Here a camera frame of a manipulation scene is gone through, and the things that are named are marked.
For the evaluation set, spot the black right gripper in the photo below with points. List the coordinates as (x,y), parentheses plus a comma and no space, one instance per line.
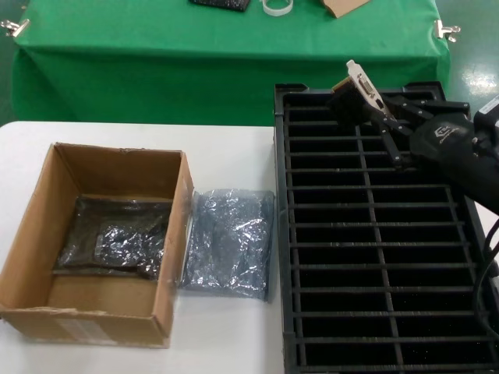
(448,156)

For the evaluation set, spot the graphics card with metal bracket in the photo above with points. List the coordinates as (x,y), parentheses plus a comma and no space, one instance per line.
(351,109)

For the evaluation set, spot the translucent grey antistatic bag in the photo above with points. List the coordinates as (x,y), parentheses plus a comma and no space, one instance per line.
(226,241)

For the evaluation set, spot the flat unfolded cardboard box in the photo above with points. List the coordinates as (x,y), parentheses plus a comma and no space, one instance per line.
(343,7)

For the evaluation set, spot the black slotted container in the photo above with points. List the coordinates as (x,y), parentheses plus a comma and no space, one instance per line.
(280,233)

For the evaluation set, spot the bagged graphics card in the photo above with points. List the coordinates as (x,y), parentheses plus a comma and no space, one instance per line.
(117,241)

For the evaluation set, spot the brown open cardboard box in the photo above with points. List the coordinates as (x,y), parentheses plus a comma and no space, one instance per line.
(97,331)

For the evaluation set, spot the silver metal table clamp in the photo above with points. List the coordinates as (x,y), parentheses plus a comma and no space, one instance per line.
(440,29)
(17,28)

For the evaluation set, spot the clear tape roll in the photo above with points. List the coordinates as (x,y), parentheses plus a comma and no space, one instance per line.
(277,13)

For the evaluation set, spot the black textured mat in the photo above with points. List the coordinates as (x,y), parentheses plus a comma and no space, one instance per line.
(218,4)

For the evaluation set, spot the green tablecloth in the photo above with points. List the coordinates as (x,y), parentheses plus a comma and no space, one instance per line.
(156,70)

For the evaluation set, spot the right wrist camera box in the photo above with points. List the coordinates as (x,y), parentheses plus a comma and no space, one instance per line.
(489,117)

